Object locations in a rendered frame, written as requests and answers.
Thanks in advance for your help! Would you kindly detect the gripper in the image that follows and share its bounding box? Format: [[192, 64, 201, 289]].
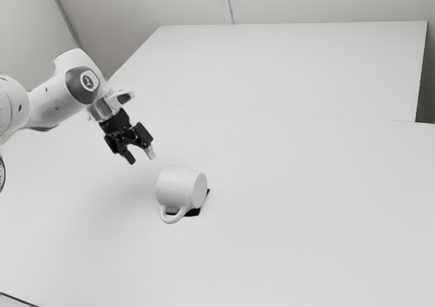
[[99, 108, 158, 166]]

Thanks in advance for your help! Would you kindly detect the white ceramic mug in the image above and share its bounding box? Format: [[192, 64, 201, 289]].
[[155, 164, 209, 225]]

